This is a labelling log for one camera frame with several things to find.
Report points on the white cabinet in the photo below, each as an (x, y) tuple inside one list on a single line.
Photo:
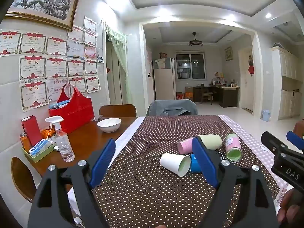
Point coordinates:
[(288, 76)]

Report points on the white refrigerator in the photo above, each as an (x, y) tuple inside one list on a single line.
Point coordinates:
[(163, 84)]

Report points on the green tray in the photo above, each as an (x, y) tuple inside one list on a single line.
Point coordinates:
[(44, 155)]

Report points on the group of wall certificates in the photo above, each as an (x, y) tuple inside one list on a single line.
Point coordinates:
[(54, 64)]

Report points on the cardboard boxes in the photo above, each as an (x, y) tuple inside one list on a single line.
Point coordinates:
[(187, 93)]

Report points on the small framed wall picture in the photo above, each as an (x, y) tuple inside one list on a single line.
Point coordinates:
[(228, 53)]

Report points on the pink cup with green inside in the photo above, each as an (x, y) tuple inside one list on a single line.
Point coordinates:
[(234, 154)]

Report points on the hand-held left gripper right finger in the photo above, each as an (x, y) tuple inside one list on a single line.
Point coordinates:
[(204, 163)]

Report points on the blue waste bin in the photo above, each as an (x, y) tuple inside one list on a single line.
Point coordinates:
[(266, 115)]

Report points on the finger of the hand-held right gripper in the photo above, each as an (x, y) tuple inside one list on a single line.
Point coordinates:
[(295, 139), (273, 142)]

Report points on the pale green door curtain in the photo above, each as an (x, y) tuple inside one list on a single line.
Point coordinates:
[(120, 49)]

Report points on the dark wooden desk chair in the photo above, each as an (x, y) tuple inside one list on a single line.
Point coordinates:
[(206, 95)]

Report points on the plain pink cup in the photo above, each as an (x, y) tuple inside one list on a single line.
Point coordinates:
[(185, 146)]

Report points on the window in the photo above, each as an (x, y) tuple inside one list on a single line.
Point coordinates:
[(190, 64)]

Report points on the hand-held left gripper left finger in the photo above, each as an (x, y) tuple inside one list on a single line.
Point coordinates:
[(104, 161)]

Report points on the white door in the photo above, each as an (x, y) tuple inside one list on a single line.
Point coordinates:
[(247, 87)]

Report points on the person's right hand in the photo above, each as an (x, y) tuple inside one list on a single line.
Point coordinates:
[(291, 209)]

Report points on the pale green cup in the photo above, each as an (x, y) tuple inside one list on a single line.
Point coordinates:
[(211, 141)]

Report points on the box on refrigerator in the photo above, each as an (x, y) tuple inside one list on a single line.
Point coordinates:
[(161, 63)]

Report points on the clear spray bottle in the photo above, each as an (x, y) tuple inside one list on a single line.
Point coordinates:
[(64, 144)]

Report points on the blue cup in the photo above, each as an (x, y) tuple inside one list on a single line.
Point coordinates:
[(194, 165)]

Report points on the brown dotted tablecloth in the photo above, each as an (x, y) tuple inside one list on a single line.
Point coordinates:
[(147, 190)]

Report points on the white paper cup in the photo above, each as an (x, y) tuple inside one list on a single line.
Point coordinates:
[(172, 162)]

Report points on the red bag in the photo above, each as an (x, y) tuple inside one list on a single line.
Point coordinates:
[(73, 116)]

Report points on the dark wooden desk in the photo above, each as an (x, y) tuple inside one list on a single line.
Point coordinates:
[(228, 96)]

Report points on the ceiling fan lamp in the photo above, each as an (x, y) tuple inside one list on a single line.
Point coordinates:
[(195, 43)]

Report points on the red box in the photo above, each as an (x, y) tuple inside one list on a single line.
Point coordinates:
[(32, 131)]

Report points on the chair with grey jacket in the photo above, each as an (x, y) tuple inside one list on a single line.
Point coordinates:
[(156, 108)]

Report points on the white bowl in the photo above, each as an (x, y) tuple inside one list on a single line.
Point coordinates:
[(109, 124)]

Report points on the orange can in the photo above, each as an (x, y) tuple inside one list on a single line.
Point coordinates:
[(25, 142)]

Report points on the blue white tissue packet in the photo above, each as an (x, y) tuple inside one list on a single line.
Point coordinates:
[(41, 147)]

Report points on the framed blossom painting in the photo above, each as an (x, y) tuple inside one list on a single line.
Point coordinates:
[(42, 2)]

